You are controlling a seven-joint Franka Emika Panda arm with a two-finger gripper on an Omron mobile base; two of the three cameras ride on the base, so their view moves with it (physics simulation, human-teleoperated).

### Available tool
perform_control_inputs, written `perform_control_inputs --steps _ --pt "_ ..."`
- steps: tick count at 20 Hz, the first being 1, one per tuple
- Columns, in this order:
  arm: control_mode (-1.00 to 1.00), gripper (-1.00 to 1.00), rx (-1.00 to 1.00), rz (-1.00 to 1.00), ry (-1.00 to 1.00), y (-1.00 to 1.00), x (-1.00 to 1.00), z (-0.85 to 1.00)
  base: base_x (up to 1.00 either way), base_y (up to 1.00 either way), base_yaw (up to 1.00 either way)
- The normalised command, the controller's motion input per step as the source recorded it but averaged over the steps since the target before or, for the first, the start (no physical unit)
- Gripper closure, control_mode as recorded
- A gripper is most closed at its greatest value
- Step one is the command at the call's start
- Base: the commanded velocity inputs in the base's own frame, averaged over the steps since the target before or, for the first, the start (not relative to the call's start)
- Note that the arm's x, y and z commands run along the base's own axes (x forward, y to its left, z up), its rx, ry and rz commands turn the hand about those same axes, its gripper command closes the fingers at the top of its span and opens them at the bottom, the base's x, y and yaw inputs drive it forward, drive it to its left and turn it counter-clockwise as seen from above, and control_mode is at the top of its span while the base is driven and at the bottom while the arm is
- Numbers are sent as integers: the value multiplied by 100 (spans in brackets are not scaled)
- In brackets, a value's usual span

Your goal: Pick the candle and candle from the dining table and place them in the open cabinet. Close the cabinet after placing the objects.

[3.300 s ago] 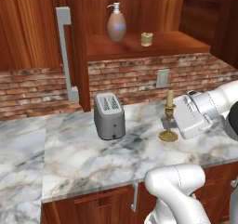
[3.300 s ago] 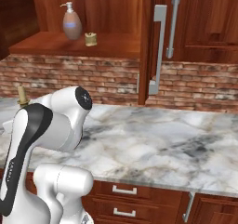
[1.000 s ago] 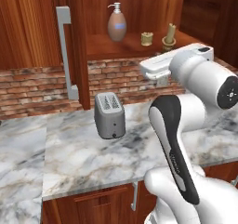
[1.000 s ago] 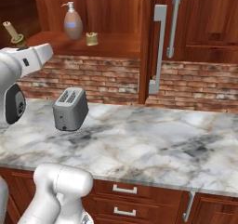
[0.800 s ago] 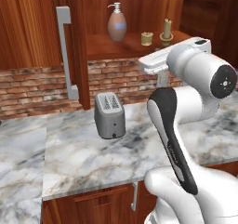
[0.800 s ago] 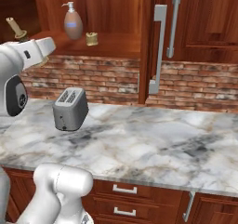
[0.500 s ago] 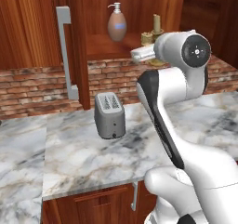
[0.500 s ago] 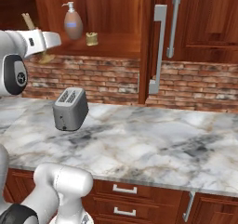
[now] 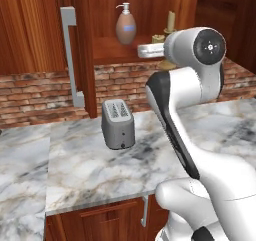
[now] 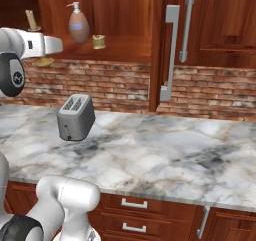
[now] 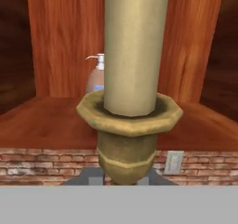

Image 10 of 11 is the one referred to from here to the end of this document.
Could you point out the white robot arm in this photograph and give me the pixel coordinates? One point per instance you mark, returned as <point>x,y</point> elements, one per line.
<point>63,198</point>

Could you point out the closed wooden cabinet door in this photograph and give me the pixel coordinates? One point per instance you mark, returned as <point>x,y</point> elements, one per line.
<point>223,21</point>

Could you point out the wooden base cabinet panel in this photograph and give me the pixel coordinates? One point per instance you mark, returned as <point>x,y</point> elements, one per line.
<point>20,198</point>

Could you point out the beige candle on gold holder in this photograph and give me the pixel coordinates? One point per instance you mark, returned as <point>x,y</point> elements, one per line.
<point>32,20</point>

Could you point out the brown soap dispenser bottle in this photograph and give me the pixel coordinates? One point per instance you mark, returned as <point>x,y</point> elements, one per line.
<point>79,26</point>

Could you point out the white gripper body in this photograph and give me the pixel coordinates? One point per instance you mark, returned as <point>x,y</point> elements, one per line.
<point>52,45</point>

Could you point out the open wooden wall cabinet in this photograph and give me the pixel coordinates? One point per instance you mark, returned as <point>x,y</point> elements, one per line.
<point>116,15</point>

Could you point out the grey toaster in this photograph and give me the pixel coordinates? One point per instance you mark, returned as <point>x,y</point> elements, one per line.
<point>75,123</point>

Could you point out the open wooden cabinet door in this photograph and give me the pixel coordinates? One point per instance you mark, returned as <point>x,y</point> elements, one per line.
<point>156,51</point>

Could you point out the wooden base cabinet door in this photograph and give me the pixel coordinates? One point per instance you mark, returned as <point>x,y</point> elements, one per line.
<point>233,225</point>

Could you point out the wooden drawer front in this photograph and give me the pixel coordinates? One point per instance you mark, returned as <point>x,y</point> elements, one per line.
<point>160,228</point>
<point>166,205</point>

